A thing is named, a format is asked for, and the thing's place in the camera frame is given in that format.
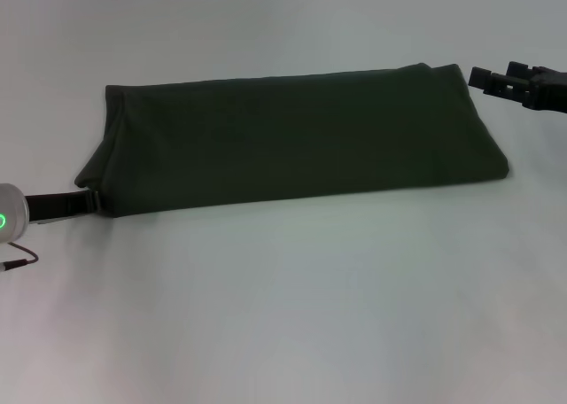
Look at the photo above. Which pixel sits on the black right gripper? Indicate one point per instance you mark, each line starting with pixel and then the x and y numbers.
pixel 549 91

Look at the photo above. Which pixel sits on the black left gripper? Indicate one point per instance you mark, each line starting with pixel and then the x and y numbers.
pixel 53 204

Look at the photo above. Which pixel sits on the dark green printed shirt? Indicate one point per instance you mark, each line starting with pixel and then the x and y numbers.
pixel 288 142

